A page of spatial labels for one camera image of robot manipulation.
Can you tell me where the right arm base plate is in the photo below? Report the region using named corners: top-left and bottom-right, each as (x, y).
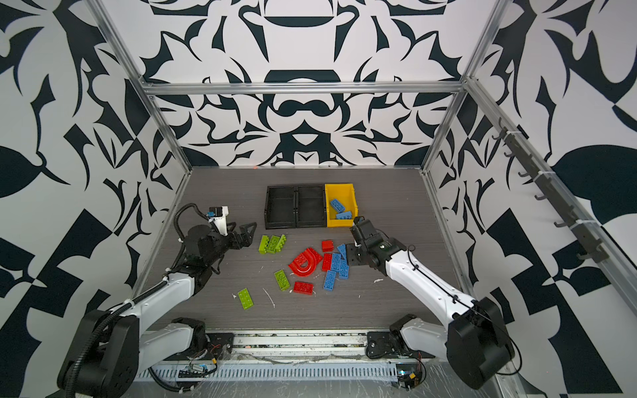
top-left (365, 331), bottom-right (434, 359)

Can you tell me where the right circuit board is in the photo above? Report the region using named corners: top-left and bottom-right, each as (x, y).
top-left (396, 365), bottom-right (427, 391)

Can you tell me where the circuit board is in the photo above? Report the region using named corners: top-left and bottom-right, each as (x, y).
top-left (178, 362), bottom-right (218, 379)
top-left (396, 365), bottom-right (427, 391)

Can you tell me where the green lego brick cluster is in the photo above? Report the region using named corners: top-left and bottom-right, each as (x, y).
top-left (258, 235), bottom-right (287, 255)

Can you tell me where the green lego brick middle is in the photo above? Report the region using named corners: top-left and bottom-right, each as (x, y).
top-left (274, 270), bottom-right (290, 291)

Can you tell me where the red lego brick front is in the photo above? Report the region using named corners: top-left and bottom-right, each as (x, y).
top-left (293, 281), bottom-right (314, 295)

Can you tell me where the red lego arch piece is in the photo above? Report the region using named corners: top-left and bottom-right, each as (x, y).
top-left (289, 247), bottom-right (323, 277)

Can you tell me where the red lego brick upright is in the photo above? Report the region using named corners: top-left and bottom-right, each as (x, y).
top-left (322, 253), bottom-right (333, 272)

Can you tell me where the left black bin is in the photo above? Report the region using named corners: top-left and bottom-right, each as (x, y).
top-left (264, 186), bottom-right (296, 230)

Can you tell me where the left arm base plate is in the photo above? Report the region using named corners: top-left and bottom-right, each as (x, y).
top-left (169, 333), bottom-right (235, 361)

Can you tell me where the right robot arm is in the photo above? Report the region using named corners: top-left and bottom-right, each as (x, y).
top-left (350, 217), bottom-right (517, 390)

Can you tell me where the wall hook rail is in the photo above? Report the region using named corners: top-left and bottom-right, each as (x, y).
top-left (494, 126), bottom-right (610, 264)

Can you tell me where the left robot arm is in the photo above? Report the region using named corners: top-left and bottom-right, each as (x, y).
top-left (57, 223), bottom-right (257, 397)

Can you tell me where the black bin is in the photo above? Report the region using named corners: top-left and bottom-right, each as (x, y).
top-left (296, 185), bottom-right (327, 228)
top-left (264, 186), bottom-right (296, 230)

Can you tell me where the green lego brick front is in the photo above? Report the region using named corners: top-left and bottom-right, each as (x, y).
top-left (237, 289), bottom-right (254, 310)

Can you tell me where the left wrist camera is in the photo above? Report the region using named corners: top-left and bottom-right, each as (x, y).
top-left (207, 206), bottom-right (229, 236)

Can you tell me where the middle black bin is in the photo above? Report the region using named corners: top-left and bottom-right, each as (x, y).
top-left (296, 185), bottom-right (327, 228)

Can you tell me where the blue lego brick large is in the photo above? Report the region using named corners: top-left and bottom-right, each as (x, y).
top-left (331, 244), bottom-right (349, 280)

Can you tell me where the white cable duct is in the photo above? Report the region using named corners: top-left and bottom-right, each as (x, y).
top-left (155, 363), bottom-right (404, 382)

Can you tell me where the blue lego brick top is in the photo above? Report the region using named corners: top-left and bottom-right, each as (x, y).
top-left (330, 199), bottom-right (346, 213)

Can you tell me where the yellow bin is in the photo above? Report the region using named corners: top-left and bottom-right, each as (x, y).
top-left (324, 183), bottom-right (358, 228)

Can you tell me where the blue lego brick front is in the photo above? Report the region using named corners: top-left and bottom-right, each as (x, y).
top-left (323, 270), bottom-right (338, 291)

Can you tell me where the left circuit board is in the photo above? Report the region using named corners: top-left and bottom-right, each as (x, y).
top-left (178, 362), bottom-right (218, 379)

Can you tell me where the small red lego brick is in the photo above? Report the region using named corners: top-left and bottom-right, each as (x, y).
top-left (321, 240), bottom-right (334, 253)

